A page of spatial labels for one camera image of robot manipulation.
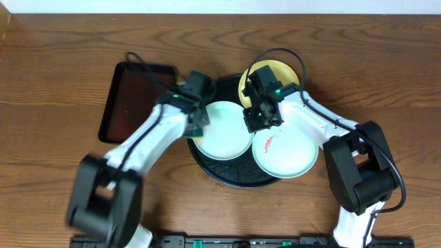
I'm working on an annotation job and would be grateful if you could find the yellow plate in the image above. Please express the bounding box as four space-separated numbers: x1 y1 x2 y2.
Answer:
238 60 300 108

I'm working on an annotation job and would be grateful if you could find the green yellow sponge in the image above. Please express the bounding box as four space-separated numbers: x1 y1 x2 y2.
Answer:
183 126 203 138

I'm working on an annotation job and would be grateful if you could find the mint green plate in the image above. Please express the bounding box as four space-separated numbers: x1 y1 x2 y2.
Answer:
252 124 319 178
193 101 254 161

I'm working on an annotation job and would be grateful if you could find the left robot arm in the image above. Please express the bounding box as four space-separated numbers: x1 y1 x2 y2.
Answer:
65 71 216 248

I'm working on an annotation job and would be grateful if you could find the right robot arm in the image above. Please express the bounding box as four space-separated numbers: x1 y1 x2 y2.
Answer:
240 61 407 247

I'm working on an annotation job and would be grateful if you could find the dark rectangular tray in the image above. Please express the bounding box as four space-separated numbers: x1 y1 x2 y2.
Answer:
98 62 159 144

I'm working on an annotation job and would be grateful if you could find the round black tray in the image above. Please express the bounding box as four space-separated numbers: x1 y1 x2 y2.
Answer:
187 74 280 188

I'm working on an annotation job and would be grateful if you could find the wooden side panel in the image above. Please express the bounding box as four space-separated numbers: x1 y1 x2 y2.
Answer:
0 3 11 46

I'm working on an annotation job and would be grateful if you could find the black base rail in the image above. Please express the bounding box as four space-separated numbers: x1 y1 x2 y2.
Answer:
69 236 416 248

